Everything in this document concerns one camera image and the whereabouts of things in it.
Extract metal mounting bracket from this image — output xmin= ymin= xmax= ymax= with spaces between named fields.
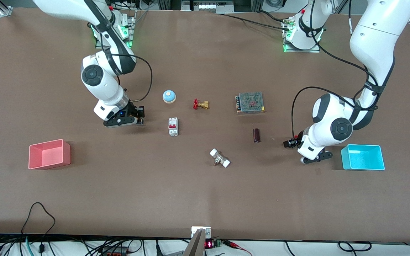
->
xmin=191 ymin=226 xmax=211 ymax=239

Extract black cable on table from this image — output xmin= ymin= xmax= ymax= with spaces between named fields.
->
xmin=258 ymin=10 xmax=285 ymax=22
xmin=221 ymin=14 xmax=291 ymax=31

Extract perforated metal power supply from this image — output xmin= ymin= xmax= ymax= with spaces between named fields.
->
xmin=235 ymin=92 xmax=266 ymax=114

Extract blue dome bell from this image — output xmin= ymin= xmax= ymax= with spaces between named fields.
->
xmin=162 ymin=90 xmax=177 ymax=104

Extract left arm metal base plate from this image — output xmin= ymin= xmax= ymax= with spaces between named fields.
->
xmin=282 ymin=14 xmax=321 ymax=54

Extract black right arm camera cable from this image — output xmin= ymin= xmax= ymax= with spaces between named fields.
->
xmin=84 ymin=0 xmax=153 ymax=103

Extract red clip lead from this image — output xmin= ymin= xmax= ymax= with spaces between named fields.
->
xmin=223 ymin=240 xmax=253 ymax=256

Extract teal cable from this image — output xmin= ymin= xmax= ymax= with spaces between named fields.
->
xmin=25 ymin=235 xmax=35 ymax=256

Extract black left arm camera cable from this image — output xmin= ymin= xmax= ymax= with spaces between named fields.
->
xmin=291 ymin=0 xmax=382 ymax=141

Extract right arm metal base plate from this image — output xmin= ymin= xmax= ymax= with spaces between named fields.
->
xmin=93 ymin=10 xmax=137 ymax=49

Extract dark power strip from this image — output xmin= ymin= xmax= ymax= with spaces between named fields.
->
xmin=98 ymin=245 xmax=134 ymax=256

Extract cyan plastic bin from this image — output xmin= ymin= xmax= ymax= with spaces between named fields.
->
xmin=341 ymin=144 xmax=385 ymax=171

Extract grey camera pole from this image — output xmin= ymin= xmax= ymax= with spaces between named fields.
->
xmin=183 ymin=229 xmax=206 ymax=256

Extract metal fitting white caps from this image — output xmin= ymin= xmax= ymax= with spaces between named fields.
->
xmin=209 ymin=148 xmax=231 ymax=168

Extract pink plastic bin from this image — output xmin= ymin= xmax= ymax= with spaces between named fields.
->
xmin=28 ymin=139 xmax=71 ymax=170

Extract white socket strip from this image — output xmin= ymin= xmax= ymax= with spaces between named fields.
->
xmin=182 ymin=0 xmax=234 ymax=13

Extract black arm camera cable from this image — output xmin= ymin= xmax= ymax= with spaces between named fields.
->
xmin=291 ymin=0 xmax=382 ymax=141
xmin=84 ymin=0 xmax=153 ymax=103

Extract black looped cable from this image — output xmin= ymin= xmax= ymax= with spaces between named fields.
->
xmin=21 ymin=202 xmax=57 ymax=256

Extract white circuit breaker red switch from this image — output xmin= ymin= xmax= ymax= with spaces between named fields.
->
xmin=168 ymin=117 xmax=179 ymax=137

